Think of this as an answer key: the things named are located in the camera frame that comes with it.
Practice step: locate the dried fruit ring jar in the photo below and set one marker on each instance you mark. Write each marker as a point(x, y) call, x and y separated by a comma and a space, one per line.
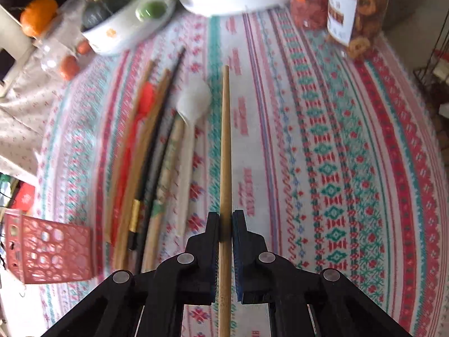
point(353, 25)

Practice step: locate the dark green pumpkin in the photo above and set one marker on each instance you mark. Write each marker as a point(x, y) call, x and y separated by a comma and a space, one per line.
point(97, 11)

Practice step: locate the floral cloth cover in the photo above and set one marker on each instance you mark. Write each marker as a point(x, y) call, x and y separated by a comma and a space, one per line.
point(26, 108)

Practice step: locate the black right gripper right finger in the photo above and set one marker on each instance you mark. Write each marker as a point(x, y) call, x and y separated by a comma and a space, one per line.
point(302, 303)

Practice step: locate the orange tangerine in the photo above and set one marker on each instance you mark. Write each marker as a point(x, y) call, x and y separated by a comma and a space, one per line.
point(37, 16)

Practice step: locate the patterned striped tablecloth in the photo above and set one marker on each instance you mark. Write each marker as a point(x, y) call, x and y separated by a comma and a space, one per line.
point(336, 163)

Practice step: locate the pink plastic utensil basket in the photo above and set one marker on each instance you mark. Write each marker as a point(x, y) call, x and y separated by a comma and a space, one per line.
point(44, 252)

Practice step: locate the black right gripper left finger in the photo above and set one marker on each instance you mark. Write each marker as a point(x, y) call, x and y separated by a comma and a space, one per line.
point(150, 303)

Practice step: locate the light wooden chopstick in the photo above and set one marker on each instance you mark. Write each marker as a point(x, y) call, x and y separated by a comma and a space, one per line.
point(224, 254)

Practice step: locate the red plastic spoon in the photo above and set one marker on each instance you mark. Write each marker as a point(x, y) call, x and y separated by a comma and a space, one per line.
point(145, 103)

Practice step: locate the black chopstick gold band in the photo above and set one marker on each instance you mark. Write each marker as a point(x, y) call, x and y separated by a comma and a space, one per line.
point(150, 190)

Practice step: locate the red cardboard box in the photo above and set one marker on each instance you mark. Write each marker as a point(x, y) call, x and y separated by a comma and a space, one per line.
point(24, 198)

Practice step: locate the white ceramic pot green handle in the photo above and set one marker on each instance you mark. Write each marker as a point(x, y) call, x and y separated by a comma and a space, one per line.
point(131, 25)

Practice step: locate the glass jar with wooden lid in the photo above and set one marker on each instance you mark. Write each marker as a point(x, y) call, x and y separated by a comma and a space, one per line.
point(65, 52)

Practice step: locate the black wire vegetable rack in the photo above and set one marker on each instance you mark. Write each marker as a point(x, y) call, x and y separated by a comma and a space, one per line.
point(433, 76)

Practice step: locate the white plastic spoon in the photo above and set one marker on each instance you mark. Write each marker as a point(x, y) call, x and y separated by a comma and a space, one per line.
point(192, 105)

